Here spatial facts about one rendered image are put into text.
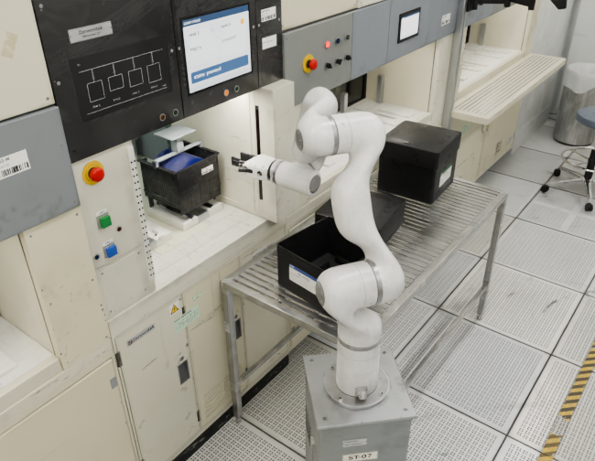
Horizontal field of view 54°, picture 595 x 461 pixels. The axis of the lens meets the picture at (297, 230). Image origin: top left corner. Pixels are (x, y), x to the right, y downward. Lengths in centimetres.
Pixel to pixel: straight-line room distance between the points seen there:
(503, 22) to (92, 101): 365
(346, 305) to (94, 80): 85
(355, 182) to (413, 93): 204
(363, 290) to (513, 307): 202
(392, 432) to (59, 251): 104
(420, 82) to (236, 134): 146
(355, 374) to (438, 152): 122
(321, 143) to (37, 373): 102
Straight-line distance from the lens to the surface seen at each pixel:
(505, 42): 481
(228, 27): 192
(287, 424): 266
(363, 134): 146
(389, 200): 248
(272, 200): 224
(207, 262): 211
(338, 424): 168
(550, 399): 297
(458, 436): 270
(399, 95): 350
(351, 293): 146
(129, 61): 168
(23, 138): 153
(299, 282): 203
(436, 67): 336
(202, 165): 224
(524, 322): 334
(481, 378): 296
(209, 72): 188
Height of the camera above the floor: 204
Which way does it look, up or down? 32 degrees down
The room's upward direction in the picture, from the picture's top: 1 degrees counter-clockwise
